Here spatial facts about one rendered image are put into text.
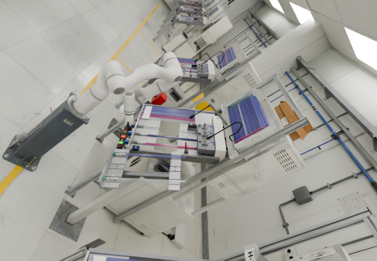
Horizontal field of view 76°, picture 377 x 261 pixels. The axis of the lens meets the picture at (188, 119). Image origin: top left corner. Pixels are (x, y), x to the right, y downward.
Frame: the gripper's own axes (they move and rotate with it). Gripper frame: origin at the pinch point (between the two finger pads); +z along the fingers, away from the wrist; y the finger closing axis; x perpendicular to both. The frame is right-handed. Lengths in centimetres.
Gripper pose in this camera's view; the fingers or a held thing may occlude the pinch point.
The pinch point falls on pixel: (129, 128)
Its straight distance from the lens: 204.4
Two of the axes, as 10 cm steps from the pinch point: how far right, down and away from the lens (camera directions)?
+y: -0.3, 5.5, -8.4
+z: -1.1, 8.3, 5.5
